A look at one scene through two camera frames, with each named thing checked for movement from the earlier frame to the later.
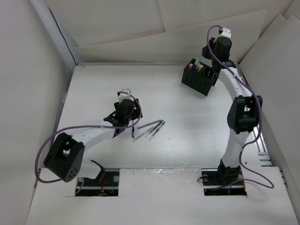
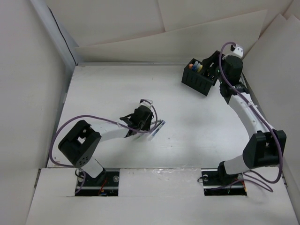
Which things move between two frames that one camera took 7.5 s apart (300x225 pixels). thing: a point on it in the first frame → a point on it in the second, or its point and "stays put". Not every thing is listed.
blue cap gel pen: [156, 131] stays put
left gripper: [135, 113] → [145, 127]
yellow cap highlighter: [199, 69] stays put
